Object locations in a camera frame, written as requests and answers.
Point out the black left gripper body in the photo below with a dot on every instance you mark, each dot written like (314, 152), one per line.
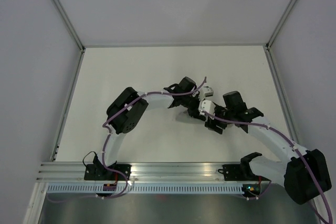
(191, 104)

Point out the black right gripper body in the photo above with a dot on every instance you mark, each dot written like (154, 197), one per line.
(212, 122)

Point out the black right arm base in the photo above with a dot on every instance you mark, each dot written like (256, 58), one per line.
(238, 172)

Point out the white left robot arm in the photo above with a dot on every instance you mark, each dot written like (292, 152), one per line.
(125, 112)

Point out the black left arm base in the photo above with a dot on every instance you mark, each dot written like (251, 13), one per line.
(99, 173)

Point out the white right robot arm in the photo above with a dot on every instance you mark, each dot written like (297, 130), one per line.
(302, 173)

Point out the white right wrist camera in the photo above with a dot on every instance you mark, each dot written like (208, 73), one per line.
(207, 107)

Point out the white slotted cable duct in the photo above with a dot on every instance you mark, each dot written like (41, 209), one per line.
(146, 188)

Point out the aluminium right frame post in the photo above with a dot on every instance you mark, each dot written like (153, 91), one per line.
(284, 16)

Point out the aluminium frame post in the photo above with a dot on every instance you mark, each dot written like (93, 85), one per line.
(284, 16)
(69, 26)

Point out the aluminium front rail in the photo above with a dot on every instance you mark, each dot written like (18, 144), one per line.
(140, 172)

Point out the aluminium left frame post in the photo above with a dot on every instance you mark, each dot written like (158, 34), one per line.
(69, 26)

